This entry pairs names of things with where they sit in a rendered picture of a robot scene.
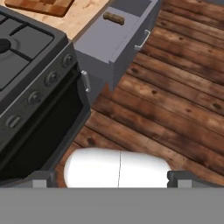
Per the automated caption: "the white rounded capsule object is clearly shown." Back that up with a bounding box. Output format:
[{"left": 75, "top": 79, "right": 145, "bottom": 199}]
[{"left": 63, "top": 147, "right": 172, "bottom": 188}]

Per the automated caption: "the silver drawer handle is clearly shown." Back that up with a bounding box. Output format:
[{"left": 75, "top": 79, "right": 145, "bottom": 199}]
[{"left": 134, "top": 29, "right": 151, "bottom": 52}]

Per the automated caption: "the black cooker with hob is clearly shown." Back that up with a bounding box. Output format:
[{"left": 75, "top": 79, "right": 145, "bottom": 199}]
[{"left": 0, "top": 5, "right": 93, "bottom": 183}]

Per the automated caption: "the grey cupboard front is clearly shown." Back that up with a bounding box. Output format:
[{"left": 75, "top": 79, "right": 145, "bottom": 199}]
[{"left": 76, "top": 52, "right": 111, "bottom": 107}]

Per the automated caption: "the silver cupboard handle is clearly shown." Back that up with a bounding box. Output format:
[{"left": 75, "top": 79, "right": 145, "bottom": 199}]
[{"left": 80, "top": 69, "right": 92, "bottom": 94}]

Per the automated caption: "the wooden chequered cutting board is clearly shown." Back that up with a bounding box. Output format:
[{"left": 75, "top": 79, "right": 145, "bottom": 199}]
[{"left": 3, "top": 0, "right": 75, "bottom": 18}]

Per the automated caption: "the black cooker knob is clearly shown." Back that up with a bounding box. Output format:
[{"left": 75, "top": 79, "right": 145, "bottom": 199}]
[
  {"left": 27, "top": 90, "right": 45, "bottom": 106},
  {"left": 60, "top": 52, "right": 77, "bottom": 68},
  {"left": 44, "top": 71, "right": 61, "bottom": 88},
  {"left": 5, "top": 114, "right": 23, "bottom": 130}
]

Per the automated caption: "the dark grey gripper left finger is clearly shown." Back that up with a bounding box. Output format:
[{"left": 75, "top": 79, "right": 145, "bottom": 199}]
[{"left": 0, "top": 170, "right": 56, "bottom": 188}]

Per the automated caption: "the black oven door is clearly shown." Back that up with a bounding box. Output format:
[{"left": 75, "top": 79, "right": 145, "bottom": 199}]
[{"left": 0, "top": 67, "right": 93, "bottom": 182}]

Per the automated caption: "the brown-handled knife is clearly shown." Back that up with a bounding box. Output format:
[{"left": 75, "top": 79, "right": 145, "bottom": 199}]
[{"left": 102, "top": 11, "right": 126, "bottom": 26}]

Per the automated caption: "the grey open drawer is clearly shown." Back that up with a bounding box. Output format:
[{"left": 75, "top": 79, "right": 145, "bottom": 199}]
[{"left": 73, "top": 0, "right": 162, "bottom": 92}]

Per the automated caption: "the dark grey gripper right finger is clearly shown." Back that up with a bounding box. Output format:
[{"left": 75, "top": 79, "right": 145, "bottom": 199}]
[{"left": 166, "top": 170, "right": 224, "bottom": 188}]

